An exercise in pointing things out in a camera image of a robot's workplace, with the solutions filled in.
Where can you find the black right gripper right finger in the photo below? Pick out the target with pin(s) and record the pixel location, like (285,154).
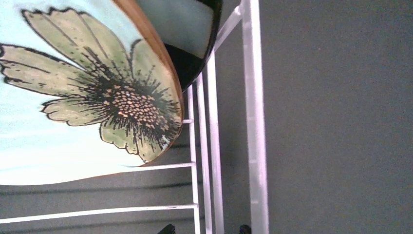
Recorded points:
(245,229)

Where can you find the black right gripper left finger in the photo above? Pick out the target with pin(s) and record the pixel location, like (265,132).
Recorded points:
(168,229)

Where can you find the green flower plate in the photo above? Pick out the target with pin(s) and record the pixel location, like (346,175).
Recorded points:
(87,89)

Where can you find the black striped rim dinner plate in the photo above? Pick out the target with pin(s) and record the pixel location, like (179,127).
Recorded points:
(188,29)

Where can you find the white wire dish rack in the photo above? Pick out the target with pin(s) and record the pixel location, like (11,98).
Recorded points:
(198,146)

